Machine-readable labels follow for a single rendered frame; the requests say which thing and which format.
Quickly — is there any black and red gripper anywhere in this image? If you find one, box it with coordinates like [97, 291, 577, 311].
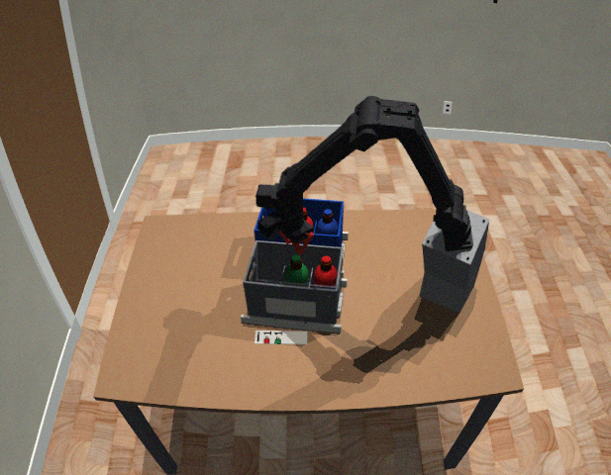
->
[279, 210, 314, 255]

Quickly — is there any green bottle with pale green label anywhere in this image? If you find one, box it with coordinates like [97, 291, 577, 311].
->
[285, 254, 309, 284]

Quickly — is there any dark grey crate with dividers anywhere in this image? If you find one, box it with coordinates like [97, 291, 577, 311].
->
[243, 240, 344, 325]

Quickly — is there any white paper pick list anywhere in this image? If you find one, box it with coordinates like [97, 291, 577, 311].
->
[255, 331, 307, 344]

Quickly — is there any blue crate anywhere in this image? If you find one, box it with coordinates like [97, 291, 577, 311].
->
[254, 199, 344, 247]

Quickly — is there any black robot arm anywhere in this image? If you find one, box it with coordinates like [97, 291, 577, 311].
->
[255, 96, 473, 251]

